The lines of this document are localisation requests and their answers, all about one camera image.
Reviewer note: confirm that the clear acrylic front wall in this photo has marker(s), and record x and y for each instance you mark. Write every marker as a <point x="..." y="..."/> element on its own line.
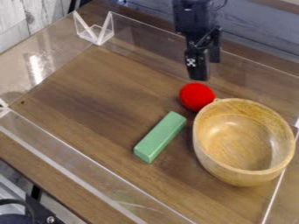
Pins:
<point x="87" y="187"/>

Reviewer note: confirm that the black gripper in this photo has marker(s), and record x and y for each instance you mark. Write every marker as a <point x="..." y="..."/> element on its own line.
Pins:
<point x="195" y="21"/>

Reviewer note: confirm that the green rectangular block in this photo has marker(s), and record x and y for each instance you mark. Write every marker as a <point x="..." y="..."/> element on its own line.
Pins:
<point x="162" y="134"/>

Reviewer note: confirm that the clear acrylic back wall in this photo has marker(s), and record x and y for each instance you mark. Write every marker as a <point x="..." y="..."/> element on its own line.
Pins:
<point x="147" y="50"/>

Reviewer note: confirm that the black metal mount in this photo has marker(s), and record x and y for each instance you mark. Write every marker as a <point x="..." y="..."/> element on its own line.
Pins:
<point x="22" y="209"/>

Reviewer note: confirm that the clear acrylic corner bracket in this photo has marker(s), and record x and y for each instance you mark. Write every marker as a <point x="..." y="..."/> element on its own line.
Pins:
<point x="96" y="34"/>

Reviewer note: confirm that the wooden bowl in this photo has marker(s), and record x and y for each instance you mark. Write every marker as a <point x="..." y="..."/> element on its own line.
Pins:
<point x="243" y="141"/>

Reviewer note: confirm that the clear acrylic wall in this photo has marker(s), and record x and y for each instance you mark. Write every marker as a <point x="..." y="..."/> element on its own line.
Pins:
<point x="147" y="50"/>
<point x="87" y="187"/>

